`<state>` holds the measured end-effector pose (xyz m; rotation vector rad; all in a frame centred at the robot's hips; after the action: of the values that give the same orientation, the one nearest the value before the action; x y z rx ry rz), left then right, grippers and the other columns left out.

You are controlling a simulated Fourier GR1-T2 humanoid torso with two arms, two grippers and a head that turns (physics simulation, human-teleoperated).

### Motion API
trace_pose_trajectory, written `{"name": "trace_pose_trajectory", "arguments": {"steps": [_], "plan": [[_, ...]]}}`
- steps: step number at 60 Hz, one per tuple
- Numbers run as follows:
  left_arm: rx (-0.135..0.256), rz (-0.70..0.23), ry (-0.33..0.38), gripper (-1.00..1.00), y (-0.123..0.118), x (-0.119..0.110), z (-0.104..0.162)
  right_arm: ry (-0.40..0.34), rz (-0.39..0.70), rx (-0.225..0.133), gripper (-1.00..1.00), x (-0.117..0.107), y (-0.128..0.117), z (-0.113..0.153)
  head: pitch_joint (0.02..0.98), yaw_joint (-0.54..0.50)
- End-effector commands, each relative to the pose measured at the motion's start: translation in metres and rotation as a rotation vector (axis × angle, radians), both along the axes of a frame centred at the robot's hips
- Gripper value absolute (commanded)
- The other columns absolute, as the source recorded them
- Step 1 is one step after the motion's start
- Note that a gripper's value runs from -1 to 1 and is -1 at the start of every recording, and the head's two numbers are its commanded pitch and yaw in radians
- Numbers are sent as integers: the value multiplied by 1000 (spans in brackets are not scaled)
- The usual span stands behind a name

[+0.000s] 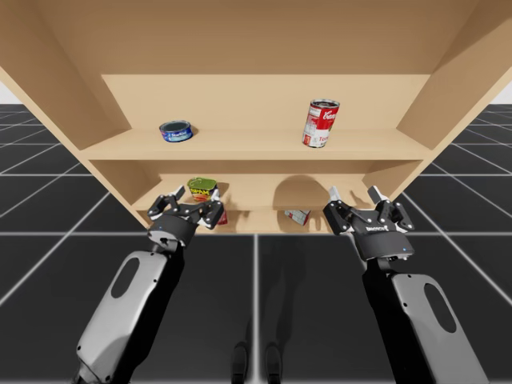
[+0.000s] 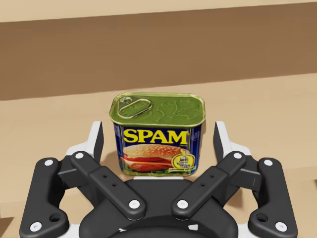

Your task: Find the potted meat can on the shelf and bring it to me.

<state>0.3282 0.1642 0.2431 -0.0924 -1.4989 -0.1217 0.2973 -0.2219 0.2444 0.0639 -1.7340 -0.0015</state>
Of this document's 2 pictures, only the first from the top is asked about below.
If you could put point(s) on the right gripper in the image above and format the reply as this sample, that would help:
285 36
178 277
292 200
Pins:
380 240

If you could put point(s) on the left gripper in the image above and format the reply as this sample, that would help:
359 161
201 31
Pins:
176 228

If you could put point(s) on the green and blue rectangular can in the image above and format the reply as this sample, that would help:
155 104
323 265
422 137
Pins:
202 190

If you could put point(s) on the blue flat can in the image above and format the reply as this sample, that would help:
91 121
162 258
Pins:
177 132

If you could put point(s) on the red and white can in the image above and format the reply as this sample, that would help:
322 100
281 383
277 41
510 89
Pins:
320 124

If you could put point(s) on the pale wooden shelf unit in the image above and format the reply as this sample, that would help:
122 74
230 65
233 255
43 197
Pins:
256 48

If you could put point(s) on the red and white carton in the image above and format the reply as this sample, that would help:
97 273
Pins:
298 216

